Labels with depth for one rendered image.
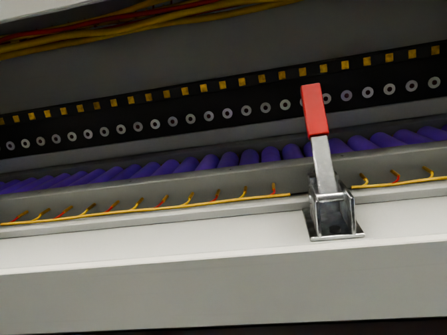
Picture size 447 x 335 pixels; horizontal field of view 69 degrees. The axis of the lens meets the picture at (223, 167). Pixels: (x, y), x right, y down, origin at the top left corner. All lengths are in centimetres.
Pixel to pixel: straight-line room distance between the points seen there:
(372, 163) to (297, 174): 5
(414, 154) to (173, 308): 19
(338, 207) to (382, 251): 4
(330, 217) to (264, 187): 6
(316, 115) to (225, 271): 11
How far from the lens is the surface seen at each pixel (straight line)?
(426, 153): 26
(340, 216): 21
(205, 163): 30
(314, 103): 21
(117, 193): 27
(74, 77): 46
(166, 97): 36
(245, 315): 20
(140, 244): 21
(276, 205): 22
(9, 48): 42
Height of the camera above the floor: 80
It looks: level
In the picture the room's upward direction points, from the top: 7 degrees counter-clockwise
